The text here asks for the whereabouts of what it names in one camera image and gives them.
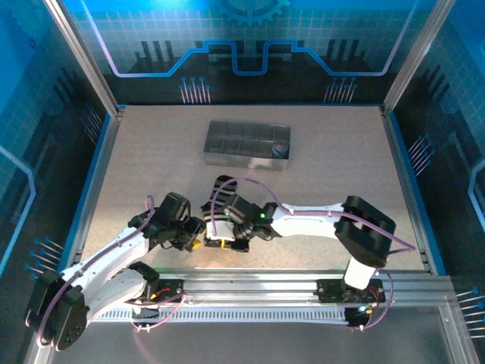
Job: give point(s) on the aluminium lower frame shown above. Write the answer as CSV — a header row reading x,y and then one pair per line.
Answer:
x,y
463,341

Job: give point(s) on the grey compartment organizer box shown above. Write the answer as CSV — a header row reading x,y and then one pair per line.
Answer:
x,y
246,140

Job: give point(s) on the grey sock with orange stripes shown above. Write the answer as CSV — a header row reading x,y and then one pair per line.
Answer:
x,y
280,149

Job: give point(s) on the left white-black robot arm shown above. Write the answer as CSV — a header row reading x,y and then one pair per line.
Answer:
x,y
113,250

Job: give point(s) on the aluminium table side rail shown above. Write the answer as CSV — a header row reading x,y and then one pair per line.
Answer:
x,y
105,159
398,159

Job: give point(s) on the aluminium corner post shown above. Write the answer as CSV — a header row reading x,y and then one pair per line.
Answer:
x,y
413,57
87,64

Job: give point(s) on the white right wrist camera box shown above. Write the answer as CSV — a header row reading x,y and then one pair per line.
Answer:
x,y
221,229

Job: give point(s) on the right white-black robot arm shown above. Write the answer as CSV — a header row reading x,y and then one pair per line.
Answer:
x,y
310,223

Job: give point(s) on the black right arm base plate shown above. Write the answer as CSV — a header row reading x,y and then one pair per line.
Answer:
x,y
329,290

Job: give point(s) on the long aluminium base rail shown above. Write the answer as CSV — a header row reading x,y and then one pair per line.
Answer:
x,y
250,284

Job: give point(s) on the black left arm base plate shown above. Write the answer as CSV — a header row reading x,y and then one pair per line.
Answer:
x,y
170,294

